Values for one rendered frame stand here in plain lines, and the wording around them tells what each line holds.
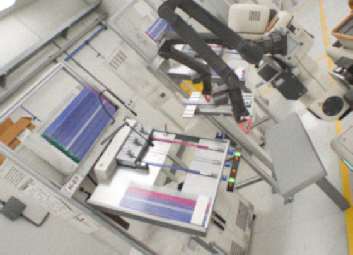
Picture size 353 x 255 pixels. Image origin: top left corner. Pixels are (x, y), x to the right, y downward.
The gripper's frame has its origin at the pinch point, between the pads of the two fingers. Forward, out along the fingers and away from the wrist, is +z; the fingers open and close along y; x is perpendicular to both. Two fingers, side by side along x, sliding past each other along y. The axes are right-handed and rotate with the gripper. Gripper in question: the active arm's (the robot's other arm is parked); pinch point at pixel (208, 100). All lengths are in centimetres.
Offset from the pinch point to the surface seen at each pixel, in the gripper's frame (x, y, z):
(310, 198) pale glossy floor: 73, 19, 68
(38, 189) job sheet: -92, 80, 17
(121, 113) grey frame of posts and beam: -61, 13, 5
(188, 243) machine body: -3, 75, 56
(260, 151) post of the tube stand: 36, -9, 51
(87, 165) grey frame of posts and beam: -64, 63, 9
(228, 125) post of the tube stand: 12.3, -8.2, 26.6
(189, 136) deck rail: -11.9, 15.7, 20.4
